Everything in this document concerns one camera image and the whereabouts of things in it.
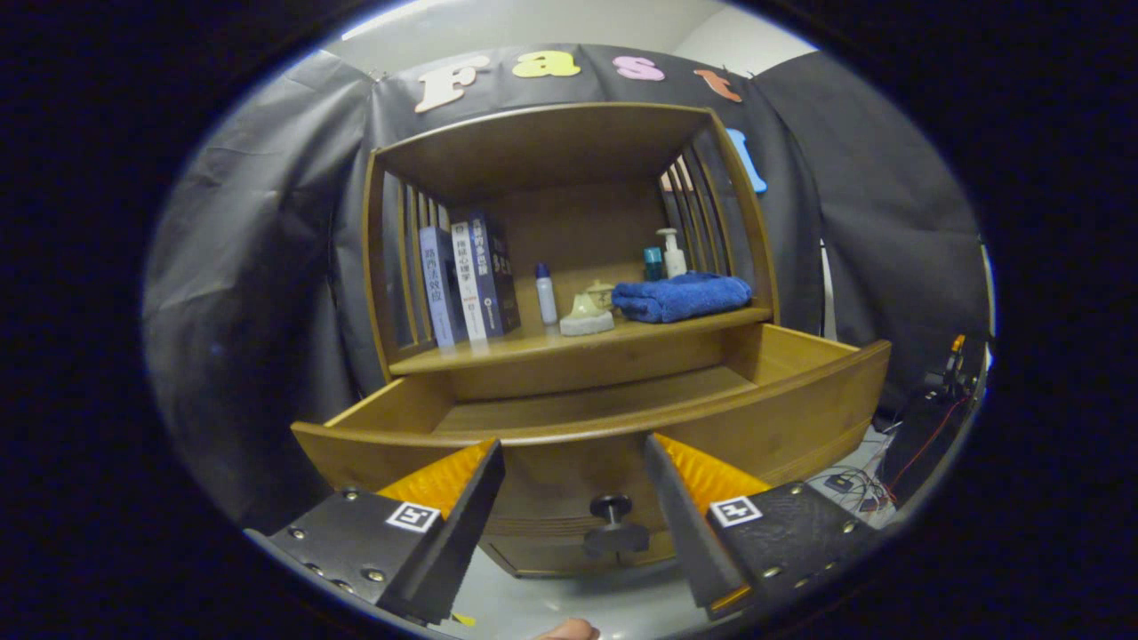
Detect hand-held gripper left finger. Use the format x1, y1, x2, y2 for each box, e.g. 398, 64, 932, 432
244, 437, 506, 628

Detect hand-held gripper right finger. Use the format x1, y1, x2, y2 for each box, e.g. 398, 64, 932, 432
643, 433, 881, 621

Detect wooden drawer with black knob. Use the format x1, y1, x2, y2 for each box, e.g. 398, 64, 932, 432
291, 323, 893, 561

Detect pale green scrub brush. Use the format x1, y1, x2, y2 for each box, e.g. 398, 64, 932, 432
559, 293, 616, 337

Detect wooden countertop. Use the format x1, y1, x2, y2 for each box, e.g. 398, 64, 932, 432
389, 307, 773, 376

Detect wooden cabinet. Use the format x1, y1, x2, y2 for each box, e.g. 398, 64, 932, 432
363, 100, 781, 579

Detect blue folded towel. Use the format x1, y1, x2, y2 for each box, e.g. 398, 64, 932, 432
611, 271, 753, 324

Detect white bottle with blue cap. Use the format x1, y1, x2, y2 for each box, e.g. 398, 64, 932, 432
533, 262, 558, 326

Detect pale blue book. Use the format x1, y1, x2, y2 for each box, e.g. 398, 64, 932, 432
418, 226, 468, 348

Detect white spine book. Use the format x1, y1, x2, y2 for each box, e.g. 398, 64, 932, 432
450, 221, 489, 342

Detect white pump bottle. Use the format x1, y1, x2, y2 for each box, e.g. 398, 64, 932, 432
656, 228, 688, 279

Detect dark blue book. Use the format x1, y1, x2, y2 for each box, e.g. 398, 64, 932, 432
469, 211, 522, 339

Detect orange and black gripper tool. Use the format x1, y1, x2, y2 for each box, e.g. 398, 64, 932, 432
925, 333, 979, 401

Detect tangle of floor cables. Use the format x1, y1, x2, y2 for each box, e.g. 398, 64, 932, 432
822, 449, 899, 516

